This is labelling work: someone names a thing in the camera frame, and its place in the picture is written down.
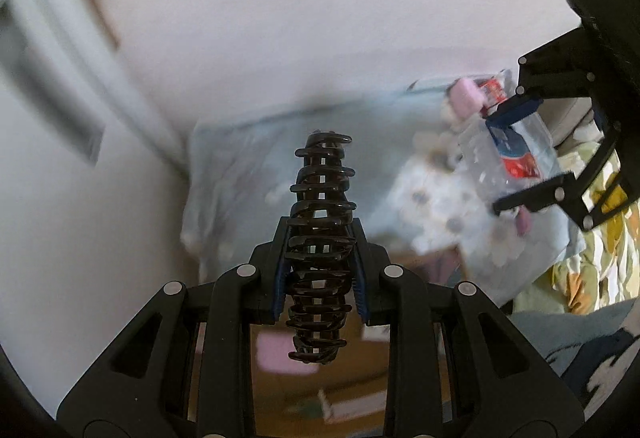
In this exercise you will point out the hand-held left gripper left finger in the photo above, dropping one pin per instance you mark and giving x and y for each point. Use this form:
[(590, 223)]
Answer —
[(280, 280)]

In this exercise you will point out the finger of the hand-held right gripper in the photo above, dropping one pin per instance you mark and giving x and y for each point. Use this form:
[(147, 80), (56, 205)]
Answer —
[(550, 193), (550, 72)]

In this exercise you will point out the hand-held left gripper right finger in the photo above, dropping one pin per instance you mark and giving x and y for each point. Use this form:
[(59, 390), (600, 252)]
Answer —
[(361, 280)]

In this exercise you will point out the clear plastic bottle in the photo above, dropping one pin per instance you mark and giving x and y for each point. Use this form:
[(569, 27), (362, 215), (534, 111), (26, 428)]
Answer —
[(500, 167)]

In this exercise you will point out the black hair claw clip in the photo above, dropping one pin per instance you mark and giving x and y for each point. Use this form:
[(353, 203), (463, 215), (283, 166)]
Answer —
[(320, 218)]

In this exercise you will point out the cardboard box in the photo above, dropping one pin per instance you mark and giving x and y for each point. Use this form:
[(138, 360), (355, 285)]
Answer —
[(367, 368)]

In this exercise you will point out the pink packet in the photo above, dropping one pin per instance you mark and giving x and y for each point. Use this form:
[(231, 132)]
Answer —
[(272, 353)]

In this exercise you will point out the pink soft item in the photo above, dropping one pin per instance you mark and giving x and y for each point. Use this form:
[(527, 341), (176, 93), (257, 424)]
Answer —
[(465, 95)]

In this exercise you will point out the yellow floral cloth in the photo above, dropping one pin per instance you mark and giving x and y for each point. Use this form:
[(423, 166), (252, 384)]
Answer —
[(600, 268)]

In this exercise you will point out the blue floral blanket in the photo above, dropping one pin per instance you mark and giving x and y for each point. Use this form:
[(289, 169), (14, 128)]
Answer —
[(240, 178)]

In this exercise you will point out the blue patterned rug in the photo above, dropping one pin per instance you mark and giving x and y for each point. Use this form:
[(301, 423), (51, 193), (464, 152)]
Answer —
[(575, 343)]

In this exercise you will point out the white cabinet door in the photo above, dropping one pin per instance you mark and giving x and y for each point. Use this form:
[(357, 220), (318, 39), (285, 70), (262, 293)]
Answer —
[(50, 218)]

